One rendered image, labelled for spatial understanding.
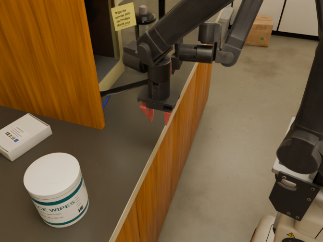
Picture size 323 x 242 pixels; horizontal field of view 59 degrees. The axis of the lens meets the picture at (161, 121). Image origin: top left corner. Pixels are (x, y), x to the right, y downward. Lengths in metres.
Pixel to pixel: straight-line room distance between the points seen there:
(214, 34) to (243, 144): 1.54
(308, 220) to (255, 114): 1.81
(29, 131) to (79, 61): 0.31
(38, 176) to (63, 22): 0.42
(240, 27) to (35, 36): 0.60
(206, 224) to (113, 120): 1.05
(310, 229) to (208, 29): 0.67
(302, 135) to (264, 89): 2.49
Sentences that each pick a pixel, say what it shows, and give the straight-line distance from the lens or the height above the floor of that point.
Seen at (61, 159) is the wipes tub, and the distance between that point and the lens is 0.77.
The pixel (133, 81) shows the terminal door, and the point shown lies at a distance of 1.12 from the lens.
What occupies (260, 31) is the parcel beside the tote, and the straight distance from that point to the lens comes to 3.76.
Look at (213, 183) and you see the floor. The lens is 2.07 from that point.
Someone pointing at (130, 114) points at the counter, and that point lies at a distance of 1.09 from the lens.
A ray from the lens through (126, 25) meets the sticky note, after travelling 1.01.
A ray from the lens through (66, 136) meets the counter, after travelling 1.05.
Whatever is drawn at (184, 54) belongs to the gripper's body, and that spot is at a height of 1.20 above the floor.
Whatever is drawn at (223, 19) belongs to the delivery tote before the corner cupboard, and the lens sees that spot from 3.65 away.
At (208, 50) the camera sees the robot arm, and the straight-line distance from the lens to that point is 0.93.
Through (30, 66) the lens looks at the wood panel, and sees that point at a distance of 1.04.
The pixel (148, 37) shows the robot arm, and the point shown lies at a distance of 0.63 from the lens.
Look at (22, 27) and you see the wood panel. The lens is 0.97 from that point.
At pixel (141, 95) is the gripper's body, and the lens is 0.75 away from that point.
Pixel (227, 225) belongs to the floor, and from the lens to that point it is 1.91.
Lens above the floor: 1.64
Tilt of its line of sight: 41 degrees down
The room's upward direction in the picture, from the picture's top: straight up
